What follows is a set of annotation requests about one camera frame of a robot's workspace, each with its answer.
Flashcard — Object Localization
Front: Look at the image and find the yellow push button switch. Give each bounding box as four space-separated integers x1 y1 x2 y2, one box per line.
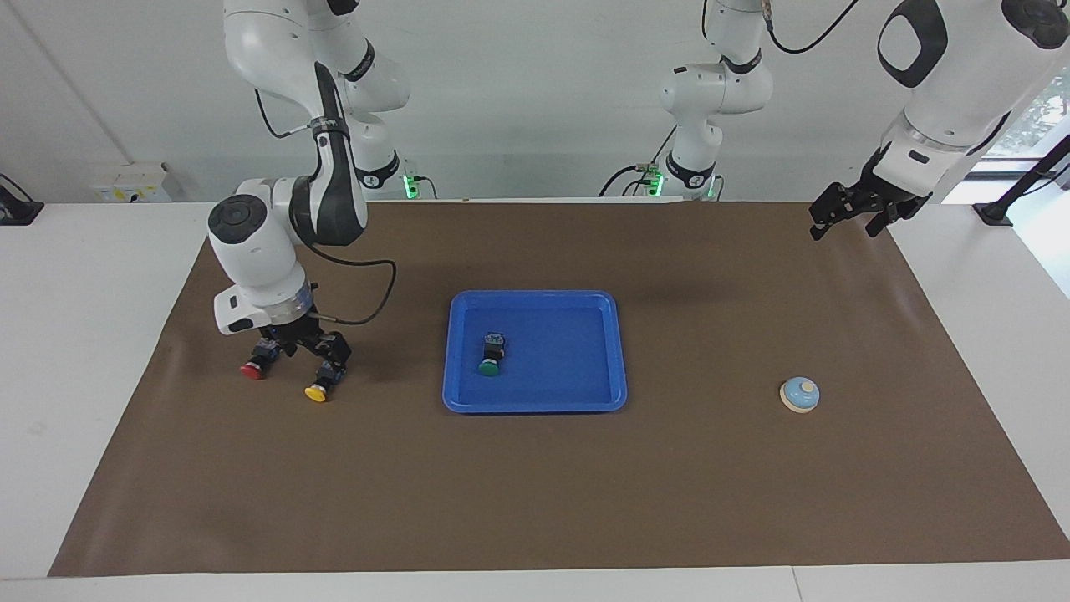
304 360 345 404

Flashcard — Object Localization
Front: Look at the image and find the red push button switch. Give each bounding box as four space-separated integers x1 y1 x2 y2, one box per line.
240 339 282 381

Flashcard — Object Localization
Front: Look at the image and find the green push button switch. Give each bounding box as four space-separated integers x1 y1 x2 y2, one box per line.
477 332 507 377

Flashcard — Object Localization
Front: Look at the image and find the light blue desk bell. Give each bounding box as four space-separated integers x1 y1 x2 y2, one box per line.
779 376 821 415

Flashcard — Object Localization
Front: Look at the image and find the blue plastic tray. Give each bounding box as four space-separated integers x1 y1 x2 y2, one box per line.
441 289 629 415

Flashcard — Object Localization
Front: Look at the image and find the black clamp stand with rod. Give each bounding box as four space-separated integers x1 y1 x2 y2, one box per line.
972 134 1070 227

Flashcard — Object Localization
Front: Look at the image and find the window with green foliage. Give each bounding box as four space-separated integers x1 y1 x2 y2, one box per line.
985 71 1070 161

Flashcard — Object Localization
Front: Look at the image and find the brown table mat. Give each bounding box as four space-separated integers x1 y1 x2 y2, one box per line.
48 201 1070 578

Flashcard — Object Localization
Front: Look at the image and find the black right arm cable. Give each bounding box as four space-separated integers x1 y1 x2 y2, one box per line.
251 88 398 327

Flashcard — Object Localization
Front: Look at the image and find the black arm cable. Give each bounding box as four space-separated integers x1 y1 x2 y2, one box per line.
765 0 862 55
251 88 398 327

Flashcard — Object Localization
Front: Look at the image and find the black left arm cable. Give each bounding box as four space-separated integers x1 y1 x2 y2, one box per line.
765 0 862 55

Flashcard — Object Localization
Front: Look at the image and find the black base cable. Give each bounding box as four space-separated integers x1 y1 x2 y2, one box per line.
599 125 680 199

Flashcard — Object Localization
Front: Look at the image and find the white wall power box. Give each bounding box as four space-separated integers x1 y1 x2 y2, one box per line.
90 163 181 203

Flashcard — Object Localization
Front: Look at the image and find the black clamp mount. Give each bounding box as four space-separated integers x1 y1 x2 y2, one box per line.
0 173 44 227

